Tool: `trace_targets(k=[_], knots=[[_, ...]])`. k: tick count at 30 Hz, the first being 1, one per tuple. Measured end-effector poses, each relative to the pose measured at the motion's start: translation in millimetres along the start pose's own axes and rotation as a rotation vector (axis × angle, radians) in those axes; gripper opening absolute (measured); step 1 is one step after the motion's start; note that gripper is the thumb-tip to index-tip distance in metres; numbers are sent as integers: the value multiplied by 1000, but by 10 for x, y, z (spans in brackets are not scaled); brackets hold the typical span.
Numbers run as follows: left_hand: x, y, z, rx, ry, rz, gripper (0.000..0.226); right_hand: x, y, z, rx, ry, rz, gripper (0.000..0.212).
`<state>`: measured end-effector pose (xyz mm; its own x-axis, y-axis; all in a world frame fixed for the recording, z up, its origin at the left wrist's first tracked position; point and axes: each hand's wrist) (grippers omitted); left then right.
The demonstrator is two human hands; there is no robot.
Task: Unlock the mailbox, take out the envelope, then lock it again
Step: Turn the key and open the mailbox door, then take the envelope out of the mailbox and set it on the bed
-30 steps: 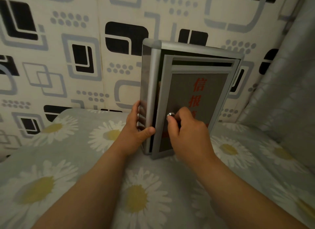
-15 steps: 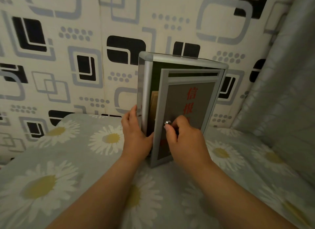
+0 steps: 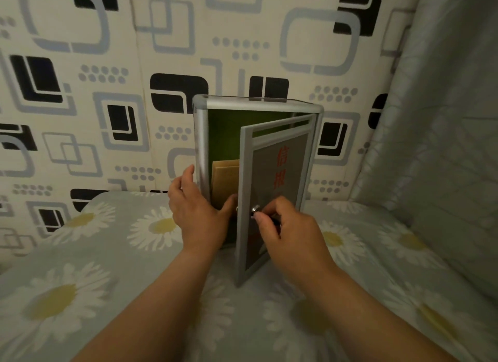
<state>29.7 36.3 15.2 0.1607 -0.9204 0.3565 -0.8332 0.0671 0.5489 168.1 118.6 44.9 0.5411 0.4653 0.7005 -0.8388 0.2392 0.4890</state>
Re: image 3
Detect person's right hand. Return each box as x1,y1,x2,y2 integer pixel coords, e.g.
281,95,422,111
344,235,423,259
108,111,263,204
252,196,340,293

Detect person's left hand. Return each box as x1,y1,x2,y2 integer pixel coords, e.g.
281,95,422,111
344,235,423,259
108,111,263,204
168,164,238,253

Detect small metal key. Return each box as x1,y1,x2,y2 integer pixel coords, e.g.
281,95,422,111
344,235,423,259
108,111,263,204
251,205,281,225

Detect silver metal letter box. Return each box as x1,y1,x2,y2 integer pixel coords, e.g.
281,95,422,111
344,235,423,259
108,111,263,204
192,94,324,288

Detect person's left forearm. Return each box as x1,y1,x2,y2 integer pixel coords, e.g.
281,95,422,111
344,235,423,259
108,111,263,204
72,248,221,362

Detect person's right forearm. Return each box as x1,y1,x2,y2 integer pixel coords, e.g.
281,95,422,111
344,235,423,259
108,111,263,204
303,265,450,362

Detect brown paper envelope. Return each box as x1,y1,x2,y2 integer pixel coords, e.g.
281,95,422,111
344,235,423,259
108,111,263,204
211,159,240,215

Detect daisy print bed sheet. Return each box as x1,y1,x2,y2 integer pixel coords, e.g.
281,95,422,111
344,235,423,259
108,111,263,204
0,190,498,362

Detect grey patterned curtain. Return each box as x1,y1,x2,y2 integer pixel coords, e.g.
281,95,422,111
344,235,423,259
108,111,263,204
349,0,498,301

